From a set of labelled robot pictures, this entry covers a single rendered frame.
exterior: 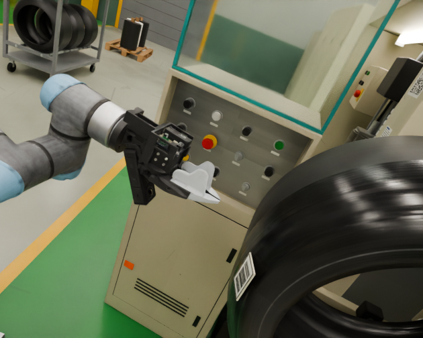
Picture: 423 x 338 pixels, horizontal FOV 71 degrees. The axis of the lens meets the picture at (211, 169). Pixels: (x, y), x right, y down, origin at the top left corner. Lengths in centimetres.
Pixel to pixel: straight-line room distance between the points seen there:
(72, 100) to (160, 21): 946
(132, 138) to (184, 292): 103
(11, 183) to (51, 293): 134
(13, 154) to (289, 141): 79
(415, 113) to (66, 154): 69
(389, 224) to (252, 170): 75
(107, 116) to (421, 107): 61
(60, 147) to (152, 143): 18
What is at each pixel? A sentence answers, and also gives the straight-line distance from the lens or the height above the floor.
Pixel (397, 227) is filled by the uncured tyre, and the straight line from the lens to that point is 39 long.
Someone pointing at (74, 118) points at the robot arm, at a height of 125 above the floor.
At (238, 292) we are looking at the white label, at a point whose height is 116.
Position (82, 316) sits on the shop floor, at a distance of 176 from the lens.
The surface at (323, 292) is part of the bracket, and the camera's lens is 92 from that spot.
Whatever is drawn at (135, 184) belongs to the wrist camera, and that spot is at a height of 117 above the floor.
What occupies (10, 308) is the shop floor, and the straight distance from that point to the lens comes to 180.
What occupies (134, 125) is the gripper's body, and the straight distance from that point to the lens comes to 51.
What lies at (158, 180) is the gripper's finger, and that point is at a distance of 49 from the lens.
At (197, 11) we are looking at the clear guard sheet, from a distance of 105.
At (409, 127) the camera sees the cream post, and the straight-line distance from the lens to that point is 74.
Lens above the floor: 148
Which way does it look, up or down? 27 degrees down
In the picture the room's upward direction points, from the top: 22 degrees clockwise
